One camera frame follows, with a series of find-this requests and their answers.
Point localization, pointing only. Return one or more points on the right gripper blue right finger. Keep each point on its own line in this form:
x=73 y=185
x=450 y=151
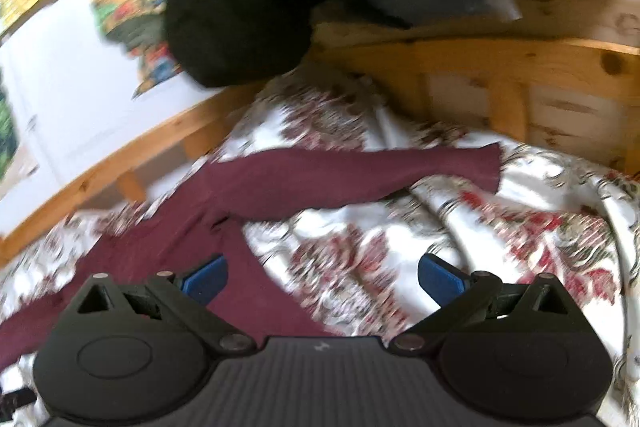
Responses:
x=443 y=282

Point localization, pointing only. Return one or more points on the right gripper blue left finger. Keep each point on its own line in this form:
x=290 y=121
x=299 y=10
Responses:
x=204 y=283

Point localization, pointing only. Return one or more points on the maroon garment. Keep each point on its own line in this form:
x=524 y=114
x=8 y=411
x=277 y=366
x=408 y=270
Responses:
x=205 y=217

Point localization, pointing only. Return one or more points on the white floral bedspread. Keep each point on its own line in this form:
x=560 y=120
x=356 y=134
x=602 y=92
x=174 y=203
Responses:
x=352 y=269

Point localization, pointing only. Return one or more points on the wooden bed frame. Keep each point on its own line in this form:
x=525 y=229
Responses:
x=566 y=75

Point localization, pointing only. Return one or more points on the colourful floral wall poster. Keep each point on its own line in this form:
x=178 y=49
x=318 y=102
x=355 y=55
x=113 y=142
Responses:
x=138 y=27

